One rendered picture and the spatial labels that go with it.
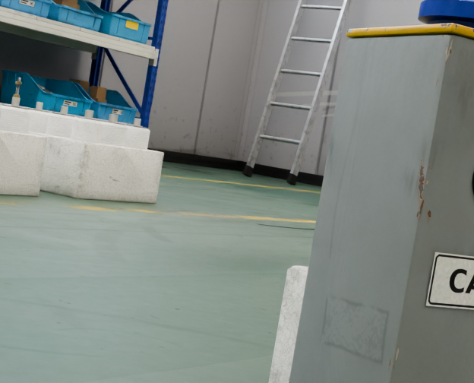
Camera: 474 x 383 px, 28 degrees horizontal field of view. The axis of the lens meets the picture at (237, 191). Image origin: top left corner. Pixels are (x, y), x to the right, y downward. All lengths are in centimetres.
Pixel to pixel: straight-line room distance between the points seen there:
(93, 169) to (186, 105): 487
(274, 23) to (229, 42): 48
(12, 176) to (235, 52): 566
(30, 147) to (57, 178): 28
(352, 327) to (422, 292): 4
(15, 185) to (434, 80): 251
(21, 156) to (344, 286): 247
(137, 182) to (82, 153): 28
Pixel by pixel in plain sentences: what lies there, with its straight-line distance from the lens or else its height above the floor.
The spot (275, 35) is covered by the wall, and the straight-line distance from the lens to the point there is 845.
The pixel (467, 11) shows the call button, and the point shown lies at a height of 32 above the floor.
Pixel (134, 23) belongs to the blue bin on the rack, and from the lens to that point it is 635.
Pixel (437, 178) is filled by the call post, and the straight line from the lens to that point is 35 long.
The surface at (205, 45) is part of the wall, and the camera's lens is 801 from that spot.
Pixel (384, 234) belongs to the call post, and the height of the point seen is 23.
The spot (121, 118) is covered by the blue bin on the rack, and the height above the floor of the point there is 28.
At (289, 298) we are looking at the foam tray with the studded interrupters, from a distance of 67.
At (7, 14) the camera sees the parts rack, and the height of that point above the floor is 76.
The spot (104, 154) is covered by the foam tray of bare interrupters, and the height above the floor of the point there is 15.
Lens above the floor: 26
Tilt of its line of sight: 3 degrees down
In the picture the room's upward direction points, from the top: 9 degrees clockwise
